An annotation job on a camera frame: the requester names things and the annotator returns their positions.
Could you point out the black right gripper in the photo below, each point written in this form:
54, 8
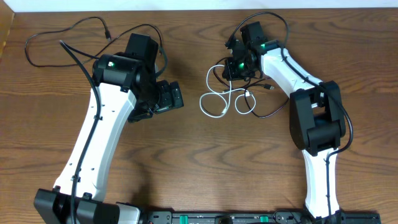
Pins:
231, 72

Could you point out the brown cardboard panel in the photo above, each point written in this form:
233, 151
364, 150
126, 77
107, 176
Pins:
6, 20

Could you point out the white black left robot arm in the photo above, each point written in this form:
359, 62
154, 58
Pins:
125, 89

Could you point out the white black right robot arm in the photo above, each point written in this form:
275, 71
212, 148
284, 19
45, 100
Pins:
317, 118

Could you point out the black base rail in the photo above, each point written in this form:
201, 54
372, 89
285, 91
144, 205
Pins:
281, 216

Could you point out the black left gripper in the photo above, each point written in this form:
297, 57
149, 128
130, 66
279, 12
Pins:
168, 102

